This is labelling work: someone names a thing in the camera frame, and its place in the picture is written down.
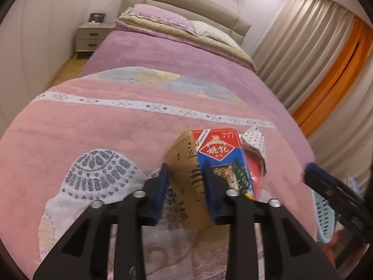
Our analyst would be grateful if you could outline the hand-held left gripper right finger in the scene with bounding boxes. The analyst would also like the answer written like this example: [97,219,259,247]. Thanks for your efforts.
[202,160,341,280]

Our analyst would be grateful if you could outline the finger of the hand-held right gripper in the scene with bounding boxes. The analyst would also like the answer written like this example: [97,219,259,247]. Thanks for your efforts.
[303,163,373,244]

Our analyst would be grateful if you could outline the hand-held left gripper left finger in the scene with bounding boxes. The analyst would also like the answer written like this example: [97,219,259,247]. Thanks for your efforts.
[32,163,171,280]

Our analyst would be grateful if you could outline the brown cardboard box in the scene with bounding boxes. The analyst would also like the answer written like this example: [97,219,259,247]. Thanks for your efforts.
[165,129,217,230]

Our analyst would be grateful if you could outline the light blue plastic basket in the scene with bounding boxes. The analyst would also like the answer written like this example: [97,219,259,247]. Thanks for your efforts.
[310,189,341,244]

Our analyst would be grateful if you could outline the red playing card box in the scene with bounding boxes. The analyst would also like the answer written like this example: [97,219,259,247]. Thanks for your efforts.
[191,128,257,201]

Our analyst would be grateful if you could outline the beige curtain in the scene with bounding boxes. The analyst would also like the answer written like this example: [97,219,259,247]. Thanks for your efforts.
[251,0,358,112]
[305,101,373,183]

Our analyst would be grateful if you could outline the pink towel blanket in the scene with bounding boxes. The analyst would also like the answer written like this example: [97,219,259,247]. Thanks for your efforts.
[0,66,319,280]

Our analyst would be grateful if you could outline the orange curtain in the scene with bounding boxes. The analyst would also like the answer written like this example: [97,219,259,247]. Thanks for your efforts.
[291,17,373,137]

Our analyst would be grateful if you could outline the bed with purple bedspread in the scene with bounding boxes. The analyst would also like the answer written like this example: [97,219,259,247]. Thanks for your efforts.
[78,28,319,158]

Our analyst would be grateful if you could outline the folded beige quilt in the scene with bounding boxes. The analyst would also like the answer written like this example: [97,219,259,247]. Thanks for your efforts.
[117,12,257,71]

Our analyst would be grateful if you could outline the white patterned pillow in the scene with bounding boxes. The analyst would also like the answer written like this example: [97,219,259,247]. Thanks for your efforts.
[189,20,243,51]

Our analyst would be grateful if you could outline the beige nightstand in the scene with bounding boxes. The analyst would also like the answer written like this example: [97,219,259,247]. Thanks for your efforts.
[76,22,116,54]

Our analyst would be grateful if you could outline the purple pillow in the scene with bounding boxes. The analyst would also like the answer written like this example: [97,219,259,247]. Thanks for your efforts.
[128,3,196,37]

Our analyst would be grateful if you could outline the beige padded headboard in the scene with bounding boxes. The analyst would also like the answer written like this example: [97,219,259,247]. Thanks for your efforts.
[124,0,252,46]

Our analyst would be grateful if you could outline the white wardrobe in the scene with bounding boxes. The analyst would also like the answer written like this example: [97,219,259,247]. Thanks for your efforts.
[0,0,88,130]

